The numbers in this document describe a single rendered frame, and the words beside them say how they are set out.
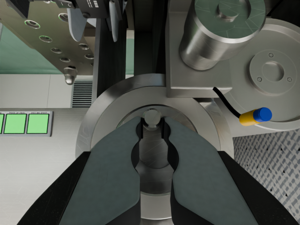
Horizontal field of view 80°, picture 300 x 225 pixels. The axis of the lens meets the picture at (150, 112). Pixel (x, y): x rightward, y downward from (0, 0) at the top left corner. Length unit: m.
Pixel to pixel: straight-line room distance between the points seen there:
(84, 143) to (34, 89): 3.31
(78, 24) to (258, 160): 0.32
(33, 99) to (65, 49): 2.98
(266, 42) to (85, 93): 2.96
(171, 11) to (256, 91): 0.11
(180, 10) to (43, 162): 0.50
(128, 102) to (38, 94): 3.27
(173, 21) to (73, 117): 0.43
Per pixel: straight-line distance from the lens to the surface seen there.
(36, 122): 0.58
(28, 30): 0.44
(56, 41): 0.45
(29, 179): 0.58
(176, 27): 0.17
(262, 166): 0.35
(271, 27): 0.25
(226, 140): 0.19
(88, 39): 0.39
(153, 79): 0.18
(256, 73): 0.21
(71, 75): 0.56
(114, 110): 0.17
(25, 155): 0.59
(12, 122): 0.61
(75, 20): 0.21
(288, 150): 0.30
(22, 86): 3.60
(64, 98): 3.21
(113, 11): 0.20
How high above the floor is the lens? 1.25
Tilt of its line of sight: 11 degrees down
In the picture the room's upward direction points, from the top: 180 degrees clockwise
